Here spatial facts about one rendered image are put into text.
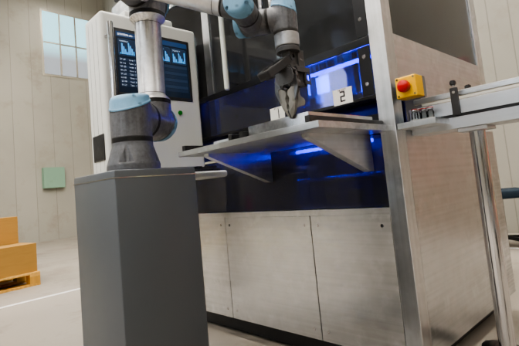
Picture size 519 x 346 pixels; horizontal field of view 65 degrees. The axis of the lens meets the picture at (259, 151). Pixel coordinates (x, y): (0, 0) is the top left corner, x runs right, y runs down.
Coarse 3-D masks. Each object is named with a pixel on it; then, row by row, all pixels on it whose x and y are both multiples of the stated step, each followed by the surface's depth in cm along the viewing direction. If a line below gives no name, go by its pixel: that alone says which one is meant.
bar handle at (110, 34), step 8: (112, 24) 175; (112, 32) 174; (112, 40) 174; (112, 48) 173; (112, 56) 173; (112, 64) 173; (112, 72) 172; (112, 80) 172; (112, 88) 172; (112, 96) 172
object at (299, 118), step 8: (304, 112) 118; (312, 112) 118; (320, 112) 121; (272, 120) 127; (280, 120) 125; (288, 120) 122; (296, 120) 120; (304, 120) 118; (248, 128) 136; (256, 128) 133; (264, 128) 130; (272, 128) 127
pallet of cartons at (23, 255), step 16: (0, 224) 397; (16, 224) 408; (0, 240) 396; (16, 240) 406; (0, 256) 363; (16, 256) 374; (32, 256) 385; (0, 272) 362; (16, 272) 372; (32, 272) 381; (16, 288) 369
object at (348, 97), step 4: (344, 88) 152; (348, 88) 151; (336, 92) 155; (344, 92) 152; (348, 92) 151; (336, 96) 155; (340, 96) 154; (348, 96) 151; (352, 96) 150; (336, 100) 155; (340, 100) 154; (348, 100) 151; (352, 100) 150; (336, 104) 155; (340, 104) 154
